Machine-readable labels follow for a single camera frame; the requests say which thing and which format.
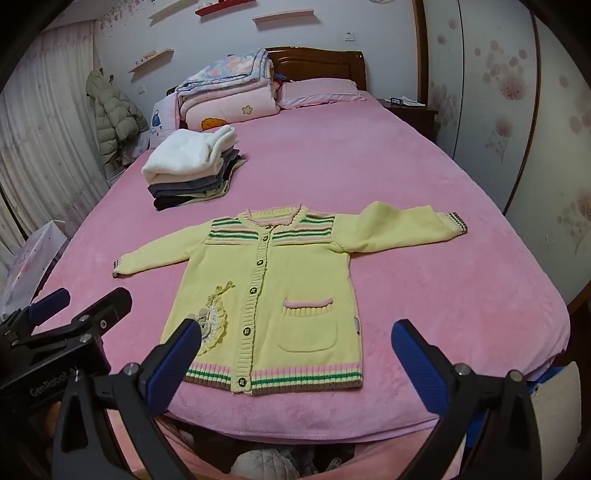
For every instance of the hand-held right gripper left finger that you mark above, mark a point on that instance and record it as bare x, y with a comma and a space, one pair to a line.
173, 364

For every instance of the wooden nightstand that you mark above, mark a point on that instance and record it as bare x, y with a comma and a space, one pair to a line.
422, 120

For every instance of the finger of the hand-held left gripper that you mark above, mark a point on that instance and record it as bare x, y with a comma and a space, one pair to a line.
108, 307
48, 302

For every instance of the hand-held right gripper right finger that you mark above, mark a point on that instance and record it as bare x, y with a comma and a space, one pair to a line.
415, 364

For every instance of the floral print wardrobe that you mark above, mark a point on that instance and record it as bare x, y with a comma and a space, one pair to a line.
498, 115

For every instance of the wooden headboard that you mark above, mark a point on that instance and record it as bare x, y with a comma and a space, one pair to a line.
318, 62

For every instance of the red wall shelf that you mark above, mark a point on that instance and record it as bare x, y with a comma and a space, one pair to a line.
216, 8

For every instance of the olive puffer jacket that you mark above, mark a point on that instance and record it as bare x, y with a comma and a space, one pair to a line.
113, 115

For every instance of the white paper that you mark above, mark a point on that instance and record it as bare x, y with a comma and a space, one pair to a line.
412, 102

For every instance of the white cushion with blue print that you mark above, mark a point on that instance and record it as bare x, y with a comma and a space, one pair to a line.
161, 122

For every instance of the white patterned curtain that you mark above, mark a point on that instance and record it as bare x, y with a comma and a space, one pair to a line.
41, 138

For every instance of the floral folded quilt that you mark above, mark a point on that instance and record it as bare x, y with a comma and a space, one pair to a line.
221, 74

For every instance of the white storage box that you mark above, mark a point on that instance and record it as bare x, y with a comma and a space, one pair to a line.
32, 263

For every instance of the yellow striped knit cardigan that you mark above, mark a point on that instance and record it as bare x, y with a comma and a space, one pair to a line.
277, 300

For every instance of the pink pillow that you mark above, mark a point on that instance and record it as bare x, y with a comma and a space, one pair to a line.
318, 92

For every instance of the wooden wall shelf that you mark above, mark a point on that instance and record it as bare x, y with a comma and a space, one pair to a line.
164, 8
282, 15
151, 60

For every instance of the pink bed blanket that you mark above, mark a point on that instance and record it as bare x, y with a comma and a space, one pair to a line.
369, 161

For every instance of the stack of folded clothes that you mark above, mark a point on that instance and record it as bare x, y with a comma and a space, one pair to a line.
184, 161

